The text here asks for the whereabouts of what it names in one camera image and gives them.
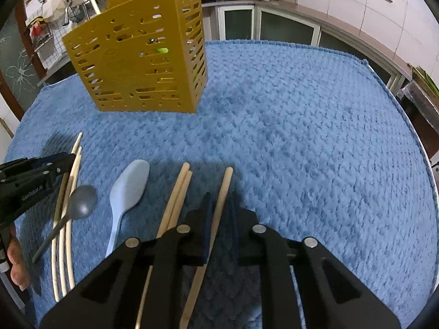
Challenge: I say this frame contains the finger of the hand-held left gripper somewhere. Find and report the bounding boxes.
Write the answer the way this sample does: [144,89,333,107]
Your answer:
[33,158,77,188]
[0,152,75,179]

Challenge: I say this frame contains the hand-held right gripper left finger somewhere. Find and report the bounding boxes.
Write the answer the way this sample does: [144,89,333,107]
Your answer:
[39,192,215,329]

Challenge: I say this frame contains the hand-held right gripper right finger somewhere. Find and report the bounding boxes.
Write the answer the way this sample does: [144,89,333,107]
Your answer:
[230,191,402,329]

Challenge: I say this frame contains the grey metal spoon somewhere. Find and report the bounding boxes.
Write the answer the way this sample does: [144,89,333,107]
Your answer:
[32,185,98,264]

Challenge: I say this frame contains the light blue plastic spoon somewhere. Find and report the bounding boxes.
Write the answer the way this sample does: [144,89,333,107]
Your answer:
[105,159,150,257]

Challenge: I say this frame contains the yellow perforated utensil holder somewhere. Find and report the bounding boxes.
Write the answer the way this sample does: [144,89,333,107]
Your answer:
[63,0,210,114]

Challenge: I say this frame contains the person's left hand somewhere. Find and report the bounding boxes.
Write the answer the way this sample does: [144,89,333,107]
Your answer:
[7,224,32,290]

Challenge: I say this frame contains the steel sink counter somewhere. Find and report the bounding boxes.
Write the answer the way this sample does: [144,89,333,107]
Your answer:
[37,53,74,87]

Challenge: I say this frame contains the brown framed glass door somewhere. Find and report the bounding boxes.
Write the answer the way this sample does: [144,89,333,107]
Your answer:
[0,7,47,90]

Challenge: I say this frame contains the blue knitted blanket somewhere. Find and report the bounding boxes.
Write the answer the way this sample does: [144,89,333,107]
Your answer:
[5,39,436,329]

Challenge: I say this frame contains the white plastic bag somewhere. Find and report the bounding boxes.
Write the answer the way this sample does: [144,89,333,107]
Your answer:
[44,0,74,21]

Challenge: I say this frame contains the glass door kitchen cabinet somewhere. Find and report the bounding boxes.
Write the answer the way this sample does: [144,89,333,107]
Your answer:
[218,5,400,88]

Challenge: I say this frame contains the plastic covered side table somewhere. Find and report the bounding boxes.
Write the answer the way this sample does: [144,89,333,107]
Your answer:
[398,82,439,158]

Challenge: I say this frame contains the green vegetables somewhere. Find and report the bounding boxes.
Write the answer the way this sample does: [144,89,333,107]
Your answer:
[413,67,439,97]

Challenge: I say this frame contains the wire wall rack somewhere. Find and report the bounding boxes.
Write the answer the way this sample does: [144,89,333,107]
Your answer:
[24,17,55,62]

